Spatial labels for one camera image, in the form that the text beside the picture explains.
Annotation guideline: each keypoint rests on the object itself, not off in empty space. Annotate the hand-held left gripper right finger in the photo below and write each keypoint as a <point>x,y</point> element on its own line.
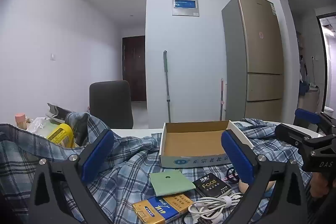
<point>237,158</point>

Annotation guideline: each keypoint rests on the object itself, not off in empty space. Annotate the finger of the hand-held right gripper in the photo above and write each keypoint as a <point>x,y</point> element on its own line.
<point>305,117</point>
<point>291,133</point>

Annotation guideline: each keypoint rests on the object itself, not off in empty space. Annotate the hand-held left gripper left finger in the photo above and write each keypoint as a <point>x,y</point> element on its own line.
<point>97,155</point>

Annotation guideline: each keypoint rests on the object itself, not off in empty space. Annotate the beige squishy bun toy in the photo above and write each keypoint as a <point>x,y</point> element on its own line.
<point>244,187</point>

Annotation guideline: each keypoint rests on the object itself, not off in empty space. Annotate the black tissue packet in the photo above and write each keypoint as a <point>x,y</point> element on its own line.
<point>211,184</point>

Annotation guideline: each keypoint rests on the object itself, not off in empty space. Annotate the cardboard box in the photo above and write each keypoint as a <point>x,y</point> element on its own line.
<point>194,142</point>

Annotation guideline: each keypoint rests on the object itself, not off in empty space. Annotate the yellow and blue carton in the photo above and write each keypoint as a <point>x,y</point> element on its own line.
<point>160,209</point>

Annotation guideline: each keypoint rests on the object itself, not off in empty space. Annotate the person's right hand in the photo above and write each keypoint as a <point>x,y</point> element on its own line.
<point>319,183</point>

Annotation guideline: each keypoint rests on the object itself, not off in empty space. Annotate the white toilet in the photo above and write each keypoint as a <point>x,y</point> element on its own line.
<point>329,110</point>

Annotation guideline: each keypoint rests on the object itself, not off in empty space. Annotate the blue plaid shirt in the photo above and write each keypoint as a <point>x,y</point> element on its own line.
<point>131,161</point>

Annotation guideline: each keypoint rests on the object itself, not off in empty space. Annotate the yellow bottle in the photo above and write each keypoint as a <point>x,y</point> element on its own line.
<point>61,133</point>

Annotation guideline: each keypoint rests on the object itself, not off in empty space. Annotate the dark grey chair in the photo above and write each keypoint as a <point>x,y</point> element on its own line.
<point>110,103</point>

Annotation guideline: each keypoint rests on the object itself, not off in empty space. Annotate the grey pouch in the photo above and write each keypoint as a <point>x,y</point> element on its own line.
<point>57,111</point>

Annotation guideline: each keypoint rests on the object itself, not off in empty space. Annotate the clear plastic bag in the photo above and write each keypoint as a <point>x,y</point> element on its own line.
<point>39,125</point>

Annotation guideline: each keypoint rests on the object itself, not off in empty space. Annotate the green snap pouch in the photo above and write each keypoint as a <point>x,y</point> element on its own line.
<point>170,183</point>

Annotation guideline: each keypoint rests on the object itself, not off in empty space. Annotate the gold refrigerator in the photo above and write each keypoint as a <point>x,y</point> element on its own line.
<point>260,56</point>

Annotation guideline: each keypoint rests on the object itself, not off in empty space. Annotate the pink capped bottle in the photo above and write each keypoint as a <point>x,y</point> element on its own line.
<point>20,120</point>

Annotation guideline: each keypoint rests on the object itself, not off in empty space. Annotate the dark wooden door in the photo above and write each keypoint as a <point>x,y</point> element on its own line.
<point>135,69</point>

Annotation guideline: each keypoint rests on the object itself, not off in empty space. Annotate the grey electrical panel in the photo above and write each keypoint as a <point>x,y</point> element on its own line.
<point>185,1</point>

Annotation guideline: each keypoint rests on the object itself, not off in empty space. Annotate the white wall switch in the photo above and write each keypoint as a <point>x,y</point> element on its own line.
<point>53,56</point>

